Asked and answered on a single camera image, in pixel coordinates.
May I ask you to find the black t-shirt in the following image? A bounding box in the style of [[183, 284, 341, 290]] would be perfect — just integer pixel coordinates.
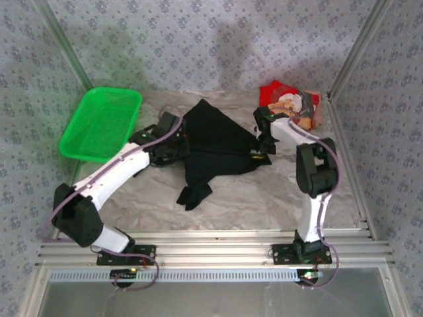
[[176, 98, 274, 212]]

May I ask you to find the green plastic mesh basket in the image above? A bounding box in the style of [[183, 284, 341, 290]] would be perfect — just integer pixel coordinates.
[[58, 87, 143, 164]]

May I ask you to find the red teddy bear package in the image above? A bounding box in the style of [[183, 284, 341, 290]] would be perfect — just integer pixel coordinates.
[[258, 79, 321, 130]]

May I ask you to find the black controller board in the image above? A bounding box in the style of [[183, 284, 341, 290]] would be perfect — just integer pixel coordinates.
[[110, 269, 139, 287], [296, 269, 323, 287]]

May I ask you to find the aluminium table side rail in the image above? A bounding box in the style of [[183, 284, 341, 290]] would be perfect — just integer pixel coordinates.
[[49, 158, 83, 244], [328, 94, 377, 240]]

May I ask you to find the aluminium mounting rail beam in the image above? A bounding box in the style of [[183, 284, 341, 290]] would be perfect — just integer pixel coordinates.
[[35, 230, 396, 269]]

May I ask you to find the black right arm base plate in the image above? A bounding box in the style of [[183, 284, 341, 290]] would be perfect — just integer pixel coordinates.
[[271, 243, 333, 266]]

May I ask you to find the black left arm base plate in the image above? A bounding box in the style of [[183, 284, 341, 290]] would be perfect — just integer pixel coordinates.
[[96, 244, 157, 267]]

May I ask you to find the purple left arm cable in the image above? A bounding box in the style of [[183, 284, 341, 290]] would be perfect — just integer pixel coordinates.
[[38, 106, 185, 292]]

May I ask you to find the grey slotted cable duct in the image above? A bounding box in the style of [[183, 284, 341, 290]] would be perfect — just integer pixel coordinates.
[[48, 267, 318, 283]]

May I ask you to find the aluminium frame post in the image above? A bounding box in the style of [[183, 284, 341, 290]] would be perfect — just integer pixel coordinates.
[[326, 0, 395, 102], [32, 0, 100, 96]]

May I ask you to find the aluminium lower frame bar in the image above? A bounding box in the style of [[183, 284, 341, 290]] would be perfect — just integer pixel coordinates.
[[18, 265, 50, 317], [378, 265, 412, 317]]

